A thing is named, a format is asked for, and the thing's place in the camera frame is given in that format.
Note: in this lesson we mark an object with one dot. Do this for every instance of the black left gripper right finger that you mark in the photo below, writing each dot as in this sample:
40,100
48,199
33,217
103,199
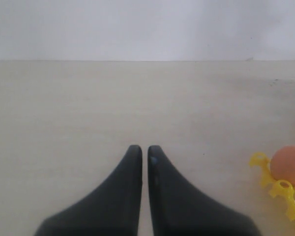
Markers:
178,208

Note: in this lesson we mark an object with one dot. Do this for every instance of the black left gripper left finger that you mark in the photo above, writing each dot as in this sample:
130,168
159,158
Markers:
112,209

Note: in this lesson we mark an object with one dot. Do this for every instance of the brown egg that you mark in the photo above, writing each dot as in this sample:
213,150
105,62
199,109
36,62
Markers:
282,164

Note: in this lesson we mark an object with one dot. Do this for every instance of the yellow plastic egg tray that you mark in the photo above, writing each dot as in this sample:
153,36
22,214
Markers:
278,188

